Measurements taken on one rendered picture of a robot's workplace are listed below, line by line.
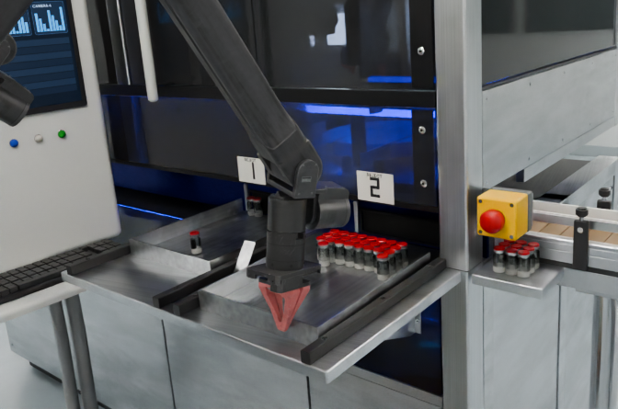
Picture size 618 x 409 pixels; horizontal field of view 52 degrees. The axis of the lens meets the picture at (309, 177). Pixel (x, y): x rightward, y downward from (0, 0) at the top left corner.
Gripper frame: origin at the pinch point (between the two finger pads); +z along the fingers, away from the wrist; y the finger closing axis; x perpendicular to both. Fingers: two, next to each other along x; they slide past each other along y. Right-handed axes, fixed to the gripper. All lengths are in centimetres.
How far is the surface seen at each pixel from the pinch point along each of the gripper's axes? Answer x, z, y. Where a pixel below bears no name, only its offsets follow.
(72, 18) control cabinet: 88, -52, 17
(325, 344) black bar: -8.0, 0.8, 0.2
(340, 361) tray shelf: -10.8, 2.7, 0.3
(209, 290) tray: 19.5, -0.4, 2.8
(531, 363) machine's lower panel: -13, 25, 74
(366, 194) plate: 8.9, -15.9, 34.3
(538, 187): -2, -14, 102
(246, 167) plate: 42, -18, 34
